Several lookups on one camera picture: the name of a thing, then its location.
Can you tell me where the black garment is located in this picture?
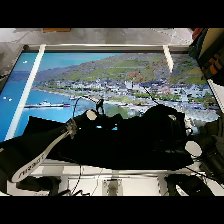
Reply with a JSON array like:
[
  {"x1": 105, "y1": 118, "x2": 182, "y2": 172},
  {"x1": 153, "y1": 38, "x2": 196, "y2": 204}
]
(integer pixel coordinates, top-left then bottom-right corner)
[{"x1": 25, "y1": 104, "x2": 195, "y2": 171}]

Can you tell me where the silver frame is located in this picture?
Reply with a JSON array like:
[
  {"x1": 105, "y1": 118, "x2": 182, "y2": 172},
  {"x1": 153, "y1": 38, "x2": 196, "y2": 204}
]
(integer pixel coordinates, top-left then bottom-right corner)
[{"x1": 6, "y1": 159, "x2": 224, "y2": 197}]

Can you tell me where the black cable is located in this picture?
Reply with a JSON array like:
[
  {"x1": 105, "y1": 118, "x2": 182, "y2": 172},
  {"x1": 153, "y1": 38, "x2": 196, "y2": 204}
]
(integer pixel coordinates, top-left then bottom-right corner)
[{"x1": 71, "y1": 95, "x2": 98, "y2": 121}]

